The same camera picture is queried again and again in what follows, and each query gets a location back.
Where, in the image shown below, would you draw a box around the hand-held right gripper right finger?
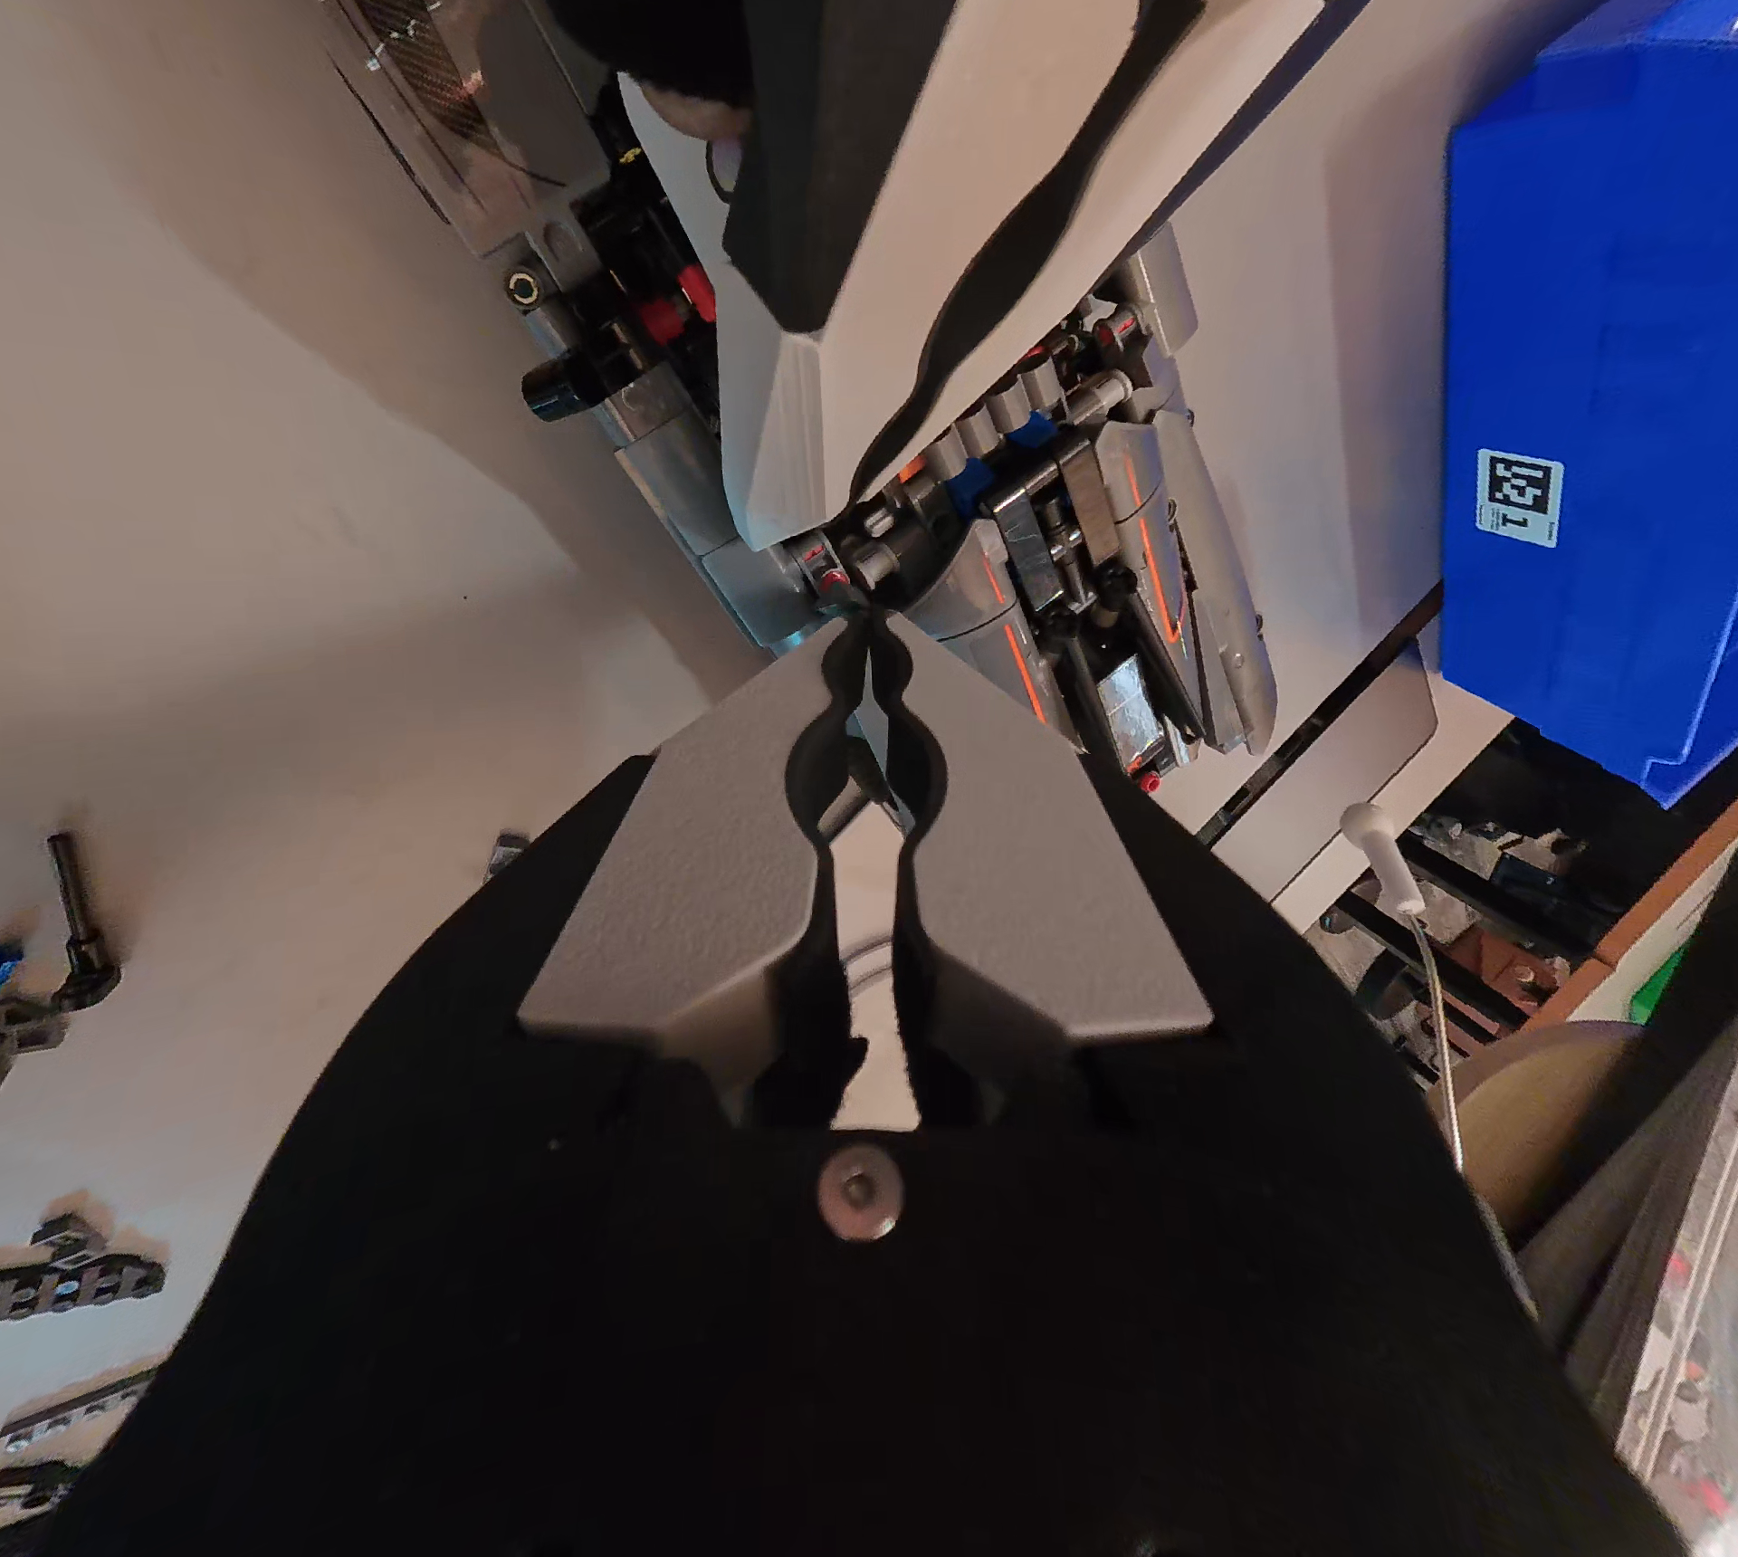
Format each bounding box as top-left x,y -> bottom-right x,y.
881,619 -> 1214,1128

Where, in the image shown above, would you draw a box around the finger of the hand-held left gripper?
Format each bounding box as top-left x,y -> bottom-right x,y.
867,0 -> 1328,489
716,0 -> 1208,550

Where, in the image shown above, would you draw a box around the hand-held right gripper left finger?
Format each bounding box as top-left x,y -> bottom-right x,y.
516,619 -> 867,1128

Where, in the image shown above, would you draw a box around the grey lego car model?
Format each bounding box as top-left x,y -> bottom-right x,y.
149,0 -> 1285,799

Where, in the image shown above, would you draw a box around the scattered small lego pieces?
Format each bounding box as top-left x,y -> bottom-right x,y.
0,830 -> 532,1511

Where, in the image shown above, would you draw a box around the person's left hand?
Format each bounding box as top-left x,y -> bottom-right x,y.
636,68 -> 757,144

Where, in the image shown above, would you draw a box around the white metal desk stand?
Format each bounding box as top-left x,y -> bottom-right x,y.
832,634 -> 1442,1132

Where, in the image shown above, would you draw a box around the blue plastic storage bin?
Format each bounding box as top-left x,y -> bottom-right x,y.
1440,0 -> 1738,811

